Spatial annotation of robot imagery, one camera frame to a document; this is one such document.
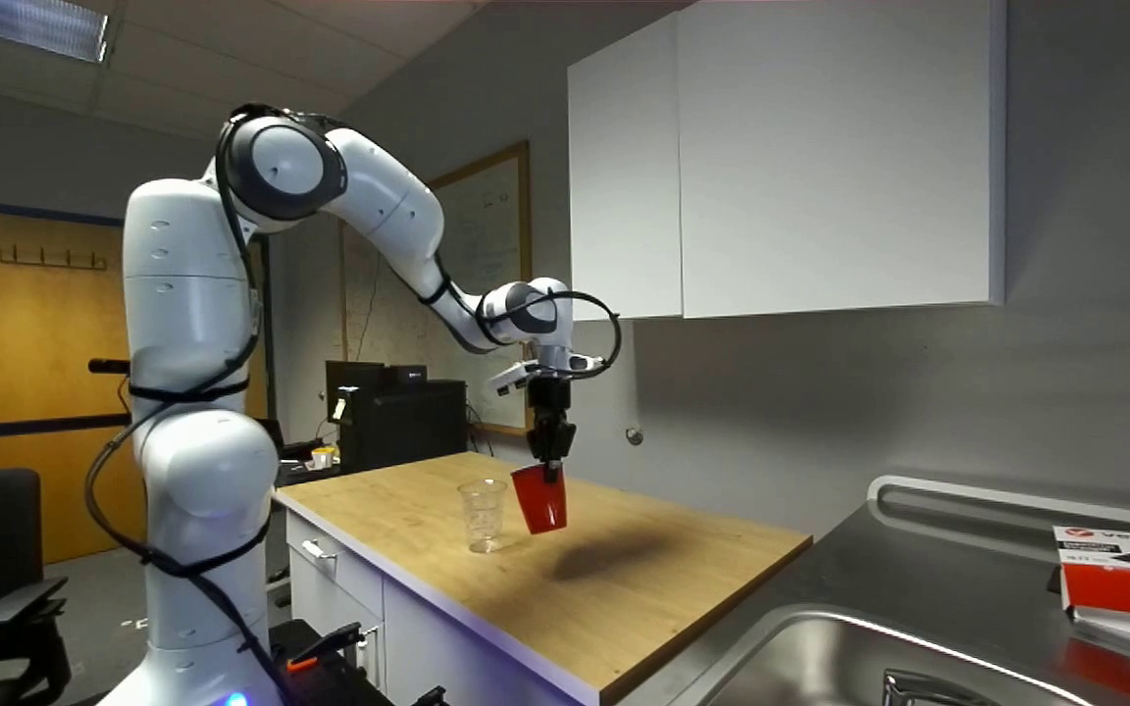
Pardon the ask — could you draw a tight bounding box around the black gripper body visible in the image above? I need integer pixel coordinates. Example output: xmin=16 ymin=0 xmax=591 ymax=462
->
xmin=526 ymin=377 xmax=573 ymax=447

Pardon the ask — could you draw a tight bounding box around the white wall cabinet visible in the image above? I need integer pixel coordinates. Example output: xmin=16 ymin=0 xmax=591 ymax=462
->
xmin=569 ymin=0 xmax=1007 ymax=316

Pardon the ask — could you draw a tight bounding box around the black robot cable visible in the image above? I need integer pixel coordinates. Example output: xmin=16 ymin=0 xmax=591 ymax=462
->
xmin=81 ymin=104 xmax=294 ymax=696

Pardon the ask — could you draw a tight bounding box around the red and white box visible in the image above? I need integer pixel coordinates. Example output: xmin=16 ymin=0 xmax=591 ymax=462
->
xmin=1052 ymin=522 xmax=1130 ymax=657

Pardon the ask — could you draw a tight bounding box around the clear plastic cup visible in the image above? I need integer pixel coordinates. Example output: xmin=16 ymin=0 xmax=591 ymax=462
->
xmin=458 ymin=478 xmax=505 ymax=551

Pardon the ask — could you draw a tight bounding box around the whiteboard with wooden frame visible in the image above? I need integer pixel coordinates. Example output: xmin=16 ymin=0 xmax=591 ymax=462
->
xmin=340 ymin=139 xmax=535 ymax=440

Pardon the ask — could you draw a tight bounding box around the orange plastic cup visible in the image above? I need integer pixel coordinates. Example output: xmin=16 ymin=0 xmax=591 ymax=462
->
xmin=515 ymin=462 xmax=569 ymax=534

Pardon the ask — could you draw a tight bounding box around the wooden door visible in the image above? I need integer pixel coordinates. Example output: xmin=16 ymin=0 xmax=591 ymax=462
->
xmin=0 ymin=211 xmax=126 ymax=559

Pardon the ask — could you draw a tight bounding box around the white dish rack frame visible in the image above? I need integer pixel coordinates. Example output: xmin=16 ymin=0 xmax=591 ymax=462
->
xmin=868 ymin=474 xmax=1130 ymax=526

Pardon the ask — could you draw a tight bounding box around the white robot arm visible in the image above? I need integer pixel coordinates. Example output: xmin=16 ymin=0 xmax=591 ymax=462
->
xmin=97 ymin=104 xmax=591 ymax=706

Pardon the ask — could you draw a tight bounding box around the stainless steel sink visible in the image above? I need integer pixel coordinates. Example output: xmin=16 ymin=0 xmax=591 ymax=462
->
xmin=671 ymin=609 xmax=1091 ymax=706

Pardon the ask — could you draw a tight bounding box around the black monitor box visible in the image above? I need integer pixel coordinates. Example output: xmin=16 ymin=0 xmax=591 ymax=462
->
xmin=324 ymin=359 xmax=467 ymax=469

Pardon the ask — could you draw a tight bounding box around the ceiling light panel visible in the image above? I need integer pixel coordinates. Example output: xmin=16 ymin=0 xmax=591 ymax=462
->
xmin=0 ymin=0 xmax=111 ymax=62

